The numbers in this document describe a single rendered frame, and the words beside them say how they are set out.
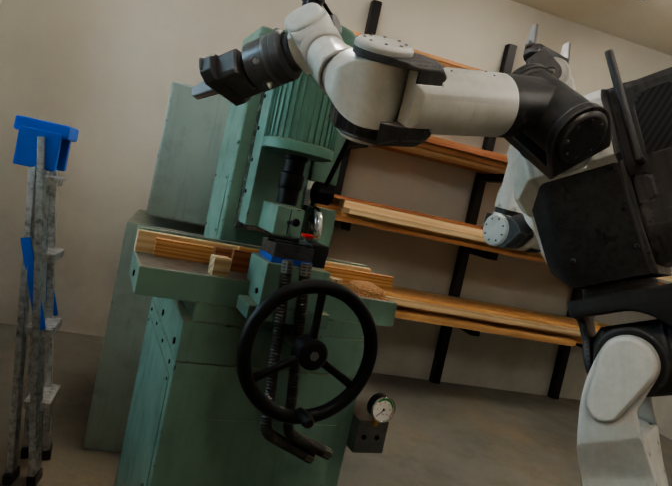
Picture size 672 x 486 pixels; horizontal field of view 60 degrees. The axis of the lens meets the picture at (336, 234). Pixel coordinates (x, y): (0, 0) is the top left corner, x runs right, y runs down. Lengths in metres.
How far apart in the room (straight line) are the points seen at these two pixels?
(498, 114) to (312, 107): 0.63
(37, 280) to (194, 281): 0.89
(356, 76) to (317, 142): 0.62
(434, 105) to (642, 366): 0.52
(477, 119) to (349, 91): 0.18
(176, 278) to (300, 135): 0.43
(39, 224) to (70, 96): 1.82
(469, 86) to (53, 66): 3.20
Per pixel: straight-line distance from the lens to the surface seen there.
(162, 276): 1.23
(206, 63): 1.07
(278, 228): 1.38
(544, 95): 0.88
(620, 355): 1.02
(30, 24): 3.85
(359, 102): 0.77
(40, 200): 2.02
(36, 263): 2.04
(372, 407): 1.39
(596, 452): 1.07
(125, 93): 3.72
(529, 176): 1.01
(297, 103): 1.37
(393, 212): 3.45
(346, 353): 1.39
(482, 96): 0.81
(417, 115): 0.76
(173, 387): 1.30
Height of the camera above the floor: 1.11
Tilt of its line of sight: 3 degrees down
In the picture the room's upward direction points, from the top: 12 degrees clockwise
